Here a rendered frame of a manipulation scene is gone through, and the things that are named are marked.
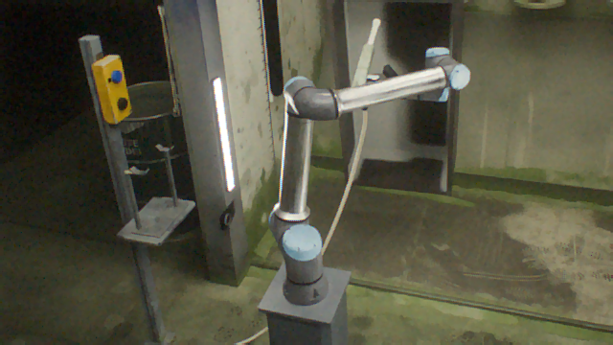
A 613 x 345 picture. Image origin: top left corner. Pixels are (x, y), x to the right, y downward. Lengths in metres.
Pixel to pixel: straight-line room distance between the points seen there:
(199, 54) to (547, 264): 2.25
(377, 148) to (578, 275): 1.32
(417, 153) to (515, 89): 0.94
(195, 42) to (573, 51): 2.55
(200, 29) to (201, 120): 0.48
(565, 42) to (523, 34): 0.27
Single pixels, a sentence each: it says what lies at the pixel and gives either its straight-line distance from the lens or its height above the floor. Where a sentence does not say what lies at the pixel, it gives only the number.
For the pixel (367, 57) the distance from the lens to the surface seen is 2.59.
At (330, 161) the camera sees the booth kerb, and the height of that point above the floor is 0.13.
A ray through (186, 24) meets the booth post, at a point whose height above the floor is 1.55.
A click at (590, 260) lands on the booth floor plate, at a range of 3.86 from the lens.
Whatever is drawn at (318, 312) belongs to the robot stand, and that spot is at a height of 0.64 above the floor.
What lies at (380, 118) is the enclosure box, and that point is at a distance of 3.61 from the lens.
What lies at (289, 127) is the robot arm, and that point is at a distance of 2.31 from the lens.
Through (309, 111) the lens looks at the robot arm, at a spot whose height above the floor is 1.43.
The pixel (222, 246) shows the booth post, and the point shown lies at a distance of 3.44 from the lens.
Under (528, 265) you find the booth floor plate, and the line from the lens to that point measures 3.72.
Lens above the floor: 2.35
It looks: 27 degrees down
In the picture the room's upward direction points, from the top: 4 degrees counter-clockwise
